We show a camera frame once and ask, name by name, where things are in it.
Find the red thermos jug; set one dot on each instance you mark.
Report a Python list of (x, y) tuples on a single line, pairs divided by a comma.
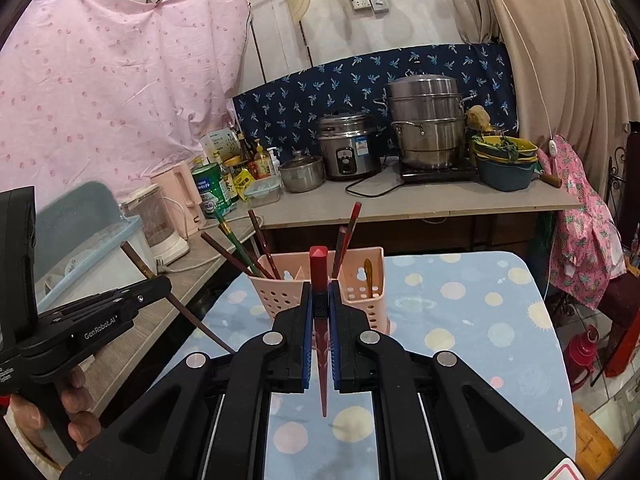
[(584, 360)]

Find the small lidded steel pot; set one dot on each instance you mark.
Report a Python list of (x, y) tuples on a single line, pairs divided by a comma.
[(300, 176)]

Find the black induction cooker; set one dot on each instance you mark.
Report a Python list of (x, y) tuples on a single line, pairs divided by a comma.
[(440, 174)]

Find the person's left hand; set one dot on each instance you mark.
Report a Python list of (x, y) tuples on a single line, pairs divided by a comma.
[(82, 430)]

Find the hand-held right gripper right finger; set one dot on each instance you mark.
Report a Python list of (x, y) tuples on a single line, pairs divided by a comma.
[(336, 340)]

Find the green tin can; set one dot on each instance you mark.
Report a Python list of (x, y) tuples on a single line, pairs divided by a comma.
[(212, 190)]

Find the blue planet print tablecloth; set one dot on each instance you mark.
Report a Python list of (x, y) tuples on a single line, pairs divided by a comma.
[(475, 310)]

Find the pink perforated utensil holder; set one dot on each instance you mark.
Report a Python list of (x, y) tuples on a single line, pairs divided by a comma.
[(352, 262)]

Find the yellow oil bottle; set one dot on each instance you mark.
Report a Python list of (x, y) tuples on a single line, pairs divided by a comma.
[(261, 162)]

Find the white wall socket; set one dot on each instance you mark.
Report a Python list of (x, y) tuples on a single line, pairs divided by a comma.
[(361, 2)]

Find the pink pineapple print garment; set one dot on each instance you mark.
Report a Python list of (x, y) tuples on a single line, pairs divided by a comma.
[(585, 220)]

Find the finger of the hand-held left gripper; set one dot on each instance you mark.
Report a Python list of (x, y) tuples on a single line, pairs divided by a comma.
[(100, 332)]

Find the beige curtain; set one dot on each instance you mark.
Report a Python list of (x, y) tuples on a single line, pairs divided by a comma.
[(575, 60)]

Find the grey wall switch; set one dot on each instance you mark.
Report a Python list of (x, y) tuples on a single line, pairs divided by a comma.
[(380, 2)]

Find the dark red chopstick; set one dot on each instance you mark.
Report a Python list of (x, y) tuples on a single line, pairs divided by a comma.
[(342, 240), (260, 240), (318, 270), (352, 220), (200, 325)]

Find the wooden spoon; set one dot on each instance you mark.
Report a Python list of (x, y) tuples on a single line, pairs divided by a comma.
[(368, 275)]

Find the steel steamer pot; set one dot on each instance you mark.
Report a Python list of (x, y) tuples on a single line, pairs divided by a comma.
[(425, 125)]

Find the white dish rack box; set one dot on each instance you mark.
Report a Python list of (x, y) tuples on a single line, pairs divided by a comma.
[(75, 220)]

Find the yellow plastic basin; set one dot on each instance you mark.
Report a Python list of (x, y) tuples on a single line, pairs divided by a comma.
[(522, 147)]

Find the blue plastic basin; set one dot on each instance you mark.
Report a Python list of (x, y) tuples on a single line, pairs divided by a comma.
[(505, 177)]

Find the pink electric kettle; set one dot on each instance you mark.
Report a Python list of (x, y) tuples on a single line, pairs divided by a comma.
[(177, 200)]

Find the pink dotted hanging cloth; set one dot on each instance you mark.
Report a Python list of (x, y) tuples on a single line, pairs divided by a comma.
[(100, 85)]

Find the white and green carton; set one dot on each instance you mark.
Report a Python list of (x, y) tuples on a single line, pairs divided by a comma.
[(222, 144)]

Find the yellow packet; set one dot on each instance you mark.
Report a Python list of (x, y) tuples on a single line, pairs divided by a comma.
[(244, 182)]

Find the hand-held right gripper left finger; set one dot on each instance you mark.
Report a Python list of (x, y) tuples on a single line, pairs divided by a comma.
[(307, 340)]

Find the white pump bottle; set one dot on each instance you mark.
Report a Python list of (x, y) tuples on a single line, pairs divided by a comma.
[(274, 164)]

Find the steel rice cooker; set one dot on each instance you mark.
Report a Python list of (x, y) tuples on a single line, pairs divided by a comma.
[(347, 150)]

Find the dark blue floral cloth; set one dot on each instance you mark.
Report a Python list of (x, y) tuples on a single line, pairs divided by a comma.
[(300, 95)]

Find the clear food container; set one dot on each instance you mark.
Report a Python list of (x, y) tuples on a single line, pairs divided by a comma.
[(262, 192)]

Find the brown loofah sponge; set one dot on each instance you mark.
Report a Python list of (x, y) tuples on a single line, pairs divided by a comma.
[(477, 117)]

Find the dark sauce bottle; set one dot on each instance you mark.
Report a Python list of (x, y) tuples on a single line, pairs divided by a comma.
[(244, 146)]

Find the white blender appliance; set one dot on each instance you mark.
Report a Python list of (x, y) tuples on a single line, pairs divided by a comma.
[(155, 230)]

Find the wooden stool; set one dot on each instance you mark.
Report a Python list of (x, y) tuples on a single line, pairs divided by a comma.
[(595, 435)]

